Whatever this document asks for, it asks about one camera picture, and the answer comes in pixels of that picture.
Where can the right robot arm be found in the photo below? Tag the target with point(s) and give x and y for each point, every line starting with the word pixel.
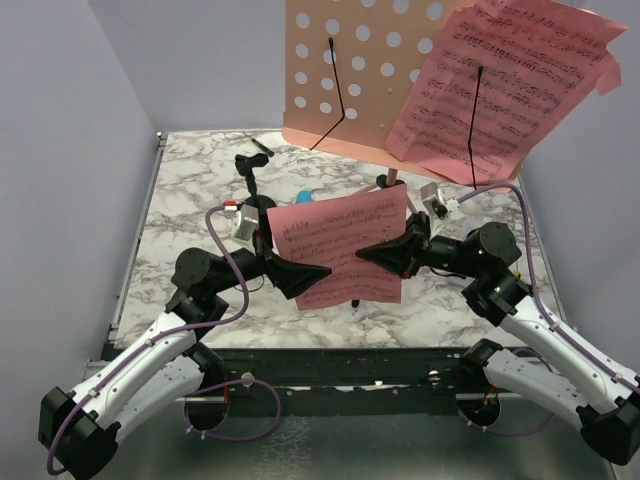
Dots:
pixel 587 388

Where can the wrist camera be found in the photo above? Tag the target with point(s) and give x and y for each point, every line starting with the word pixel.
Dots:
pixel 437 204
pixel 245 222

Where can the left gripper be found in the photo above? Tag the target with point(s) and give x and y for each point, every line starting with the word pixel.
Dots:
pixel 290 276

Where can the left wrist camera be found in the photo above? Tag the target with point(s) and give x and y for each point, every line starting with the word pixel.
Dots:
pixel 245 222

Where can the black microphone stand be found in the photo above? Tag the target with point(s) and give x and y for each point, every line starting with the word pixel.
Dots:
pixel 245 166

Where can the pink sheet music pages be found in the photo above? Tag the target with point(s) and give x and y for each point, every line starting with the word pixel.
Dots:
pixel 330 232

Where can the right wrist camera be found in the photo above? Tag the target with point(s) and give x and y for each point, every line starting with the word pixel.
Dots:
pixel 437 204

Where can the pink sheet music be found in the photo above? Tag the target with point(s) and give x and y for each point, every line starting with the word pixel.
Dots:
pixel 501 76

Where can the blue toy microphone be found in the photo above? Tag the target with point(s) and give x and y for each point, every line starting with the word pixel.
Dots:
pixel 304 196

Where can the pink music stand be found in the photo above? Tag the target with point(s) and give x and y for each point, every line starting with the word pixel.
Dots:
pixel 349 68

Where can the green black pen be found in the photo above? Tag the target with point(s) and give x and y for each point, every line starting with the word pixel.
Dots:
pixel 263 148

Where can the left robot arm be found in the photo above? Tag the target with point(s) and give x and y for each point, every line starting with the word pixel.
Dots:
pixel 82 428

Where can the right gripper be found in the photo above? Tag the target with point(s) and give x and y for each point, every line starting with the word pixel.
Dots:
pixel 396 255

